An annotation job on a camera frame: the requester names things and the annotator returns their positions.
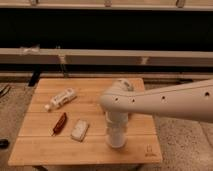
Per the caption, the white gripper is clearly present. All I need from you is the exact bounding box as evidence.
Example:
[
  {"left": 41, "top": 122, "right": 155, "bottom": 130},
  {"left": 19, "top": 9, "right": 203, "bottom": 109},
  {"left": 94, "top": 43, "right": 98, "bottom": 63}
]
[{"left": 106, "top": 112, "right": 128, "bottom": 131}]

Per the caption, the brown chocolate bar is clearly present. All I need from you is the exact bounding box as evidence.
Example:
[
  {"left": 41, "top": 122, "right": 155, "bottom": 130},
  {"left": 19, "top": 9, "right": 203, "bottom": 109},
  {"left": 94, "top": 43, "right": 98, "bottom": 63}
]
[{"left": 53, "top": 113, "right": 67, "bottom": 135}]

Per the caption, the white plastic bottle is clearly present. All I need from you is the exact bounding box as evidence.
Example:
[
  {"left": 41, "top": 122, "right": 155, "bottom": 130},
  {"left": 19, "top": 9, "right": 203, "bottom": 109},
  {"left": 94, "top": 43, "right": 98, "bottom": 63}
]
[{"left": 45, "top": 88, "right": 77, "bottom": 111}]

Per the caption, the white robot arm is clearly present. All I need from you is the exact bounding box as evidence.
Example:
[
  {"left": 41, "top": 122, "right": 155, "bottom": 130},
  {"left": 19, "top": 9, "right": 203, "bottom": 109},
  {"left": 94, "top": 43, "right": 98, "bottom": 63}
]
[{"left": 99, "top": 79, "right": 213, "bottom": 123}]

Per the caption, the white rectangular sponge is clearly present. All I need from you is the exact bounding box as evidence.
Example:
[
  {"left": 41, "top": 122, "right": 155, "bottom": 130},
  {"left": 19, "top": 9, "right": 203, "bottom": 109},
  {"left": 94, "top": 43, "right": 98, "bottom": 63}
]
[{"left": 71, "top": 120, "right": 89, "bottom": 142}]

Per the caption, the black object on floor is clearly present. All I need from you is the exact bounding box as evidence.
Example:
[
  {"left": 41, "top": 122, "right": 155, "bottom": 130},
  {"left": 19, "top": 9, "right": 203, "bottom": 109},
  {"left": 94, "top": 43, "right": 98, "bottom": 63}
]
[{"left": 0, "top": 139, "right": 10, "bottom": 149}]

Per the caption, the wooden table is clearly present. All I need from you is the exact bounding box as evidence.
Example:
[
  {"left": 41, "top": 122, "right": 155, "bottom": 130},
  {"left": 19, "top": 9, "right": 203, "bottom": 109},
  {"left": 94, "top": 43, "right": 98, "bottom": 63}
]
[{"left": 8, "top": 78, "right": 162, "bottom": 166}]

